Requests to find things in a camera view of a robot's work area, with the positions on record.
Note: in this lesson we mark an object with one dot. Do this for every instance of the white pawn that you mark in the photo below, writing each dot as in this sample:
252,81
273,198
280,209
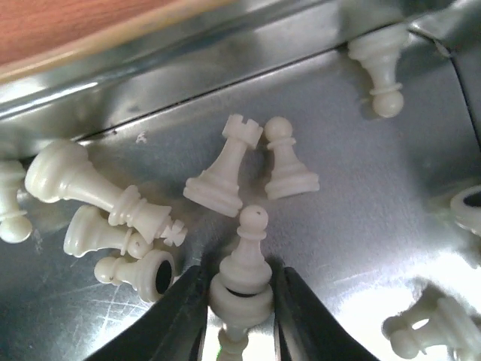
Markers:
289,176
240,293
378,53

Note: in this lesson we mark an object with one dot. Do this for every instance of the white rook piece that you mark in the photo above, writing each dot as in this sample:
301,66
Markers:
216,188

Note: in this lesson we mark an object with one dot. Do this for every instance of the white pawn beside rook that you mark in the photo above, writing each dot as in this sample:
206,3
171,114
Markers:
289,176

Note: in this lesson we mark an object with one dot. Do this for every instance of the gold metal tin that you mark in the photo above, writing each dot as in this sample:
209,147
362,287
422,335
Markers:
377,238

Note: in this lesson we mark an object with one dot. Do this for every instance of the white pawn at corner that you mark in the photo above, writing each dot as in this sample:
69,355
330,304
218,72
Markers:
378,53

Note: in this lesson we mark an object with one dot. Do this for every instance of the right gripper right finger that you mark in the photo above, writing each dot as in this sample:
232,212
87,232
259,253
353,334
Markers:
305,329

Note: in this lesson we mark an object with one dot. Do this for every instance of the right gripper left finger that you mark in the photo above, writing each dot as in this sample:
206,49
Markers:
172,329

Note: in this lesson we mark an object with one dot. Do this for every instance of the white king piece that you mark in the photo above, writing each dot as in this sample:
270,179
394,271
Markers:
63,171

